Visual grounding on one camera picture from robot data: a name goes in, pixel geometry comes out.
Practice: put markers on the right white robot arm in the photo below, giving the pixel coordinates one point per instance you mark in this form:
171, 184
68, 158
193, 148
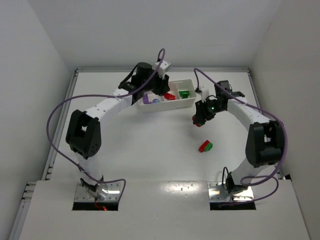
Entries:
265, 140

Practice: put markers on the purple lego top brick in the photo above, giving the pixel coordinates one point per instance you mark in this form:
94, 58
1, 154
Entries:
146, 99

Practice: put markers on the green rounded lego brick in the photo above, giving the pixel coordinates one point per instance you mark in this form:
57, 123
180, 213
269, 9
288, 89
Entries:
210, 145

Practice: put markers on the white three-compartment tray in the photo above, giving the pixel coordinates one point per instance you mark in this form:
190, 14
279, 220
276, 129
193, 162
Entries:
165, 105

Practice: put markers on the metal base plate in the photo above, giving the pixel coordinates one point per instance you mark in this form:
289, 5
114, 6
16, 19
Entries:
217, 194
104, 193

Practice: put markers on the red long lego brick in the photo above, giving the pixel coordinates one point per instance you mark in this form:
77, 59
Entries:
203, 146

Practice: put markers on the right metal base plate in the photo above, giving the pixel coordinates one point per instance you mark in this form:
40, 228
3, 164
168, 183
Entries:
217, 194

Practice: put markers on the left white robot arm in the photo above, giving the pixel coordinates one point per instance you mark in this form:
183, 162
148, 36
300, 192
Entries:
84, 135

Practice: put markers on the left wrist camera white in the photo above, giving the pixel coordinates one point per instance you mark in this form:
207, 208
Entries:
163, 68

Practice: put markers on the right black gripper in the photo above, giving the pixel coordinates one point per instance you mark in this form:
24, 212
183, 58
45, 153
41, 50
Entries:
200, 114

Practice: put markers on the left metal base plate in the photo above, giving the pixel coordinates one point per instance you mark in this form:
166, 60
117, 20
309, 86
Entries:
104, 193

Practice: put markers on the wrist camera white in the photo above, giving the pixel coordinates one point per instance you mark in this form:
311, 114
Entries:
203, 92
163, 68

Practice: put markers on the green lego end brick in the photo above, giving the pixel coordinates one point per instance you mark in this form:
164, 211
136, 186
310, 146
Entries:
184, 94

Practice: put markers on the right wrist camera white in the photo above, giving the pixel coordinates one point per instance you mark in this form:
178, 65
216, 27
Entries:
203, 92

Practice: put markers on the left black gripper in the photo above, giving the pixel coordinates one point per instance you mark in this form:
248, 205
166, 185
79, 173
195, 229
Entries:
161, 86

